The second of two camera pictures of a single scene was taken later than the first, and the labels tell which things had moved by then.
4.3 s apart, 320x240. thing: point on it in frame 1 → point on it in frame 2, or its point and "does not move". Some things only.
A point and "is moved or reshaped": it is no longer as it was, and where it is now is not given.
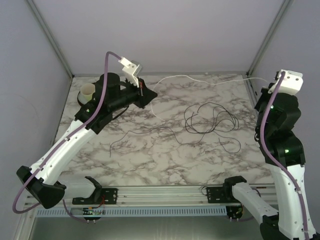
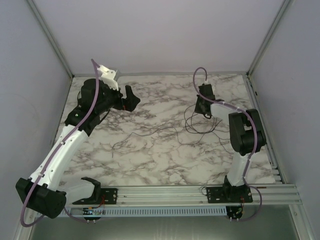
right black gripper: (265, 93) → (197, 109)
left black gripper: (145, 95) → (130, 102)
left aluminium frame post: (41, 21) does not move
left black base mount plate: (103, 196) does not move
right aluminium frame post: (285, 7) does not move
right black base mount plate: (220, 195) does not move
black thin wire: (224, 108) is moved or reshaped
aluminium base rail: (185, 196) does not move
